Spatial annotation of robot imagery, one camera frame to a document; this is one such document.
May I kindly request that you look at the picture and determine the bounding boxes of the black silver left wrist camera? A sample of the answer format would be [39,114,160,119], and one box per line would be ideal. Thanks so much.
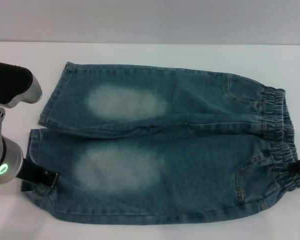
[0,59,43,109]

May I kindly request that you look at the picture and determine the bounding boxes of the blue denim shorts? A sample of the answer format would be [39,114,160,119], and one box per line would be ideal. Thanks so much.
[20,60,300,219]

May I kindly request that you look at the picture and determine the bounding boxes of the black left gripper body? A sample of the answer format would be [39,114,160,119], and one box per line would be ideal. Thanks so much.
[14,157,51,186]

